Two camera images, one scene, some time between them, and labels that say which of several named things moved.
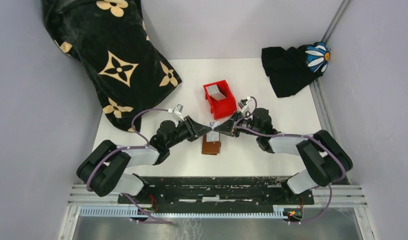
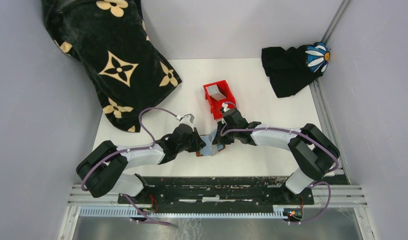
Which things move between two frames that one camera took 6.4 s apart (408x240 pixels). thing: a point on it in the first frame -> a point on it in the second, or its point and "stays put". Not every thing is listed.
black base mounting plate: x=219 y=191 stays put
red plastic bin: x=224 y=107 stays put
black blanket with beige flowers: x=108 y=40 stays put
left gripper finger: x=199 y=129 -> x=199 y=143
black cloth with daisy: x=292 y=70 stays put
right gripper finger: x=227 y=127 -> x=217 y=140
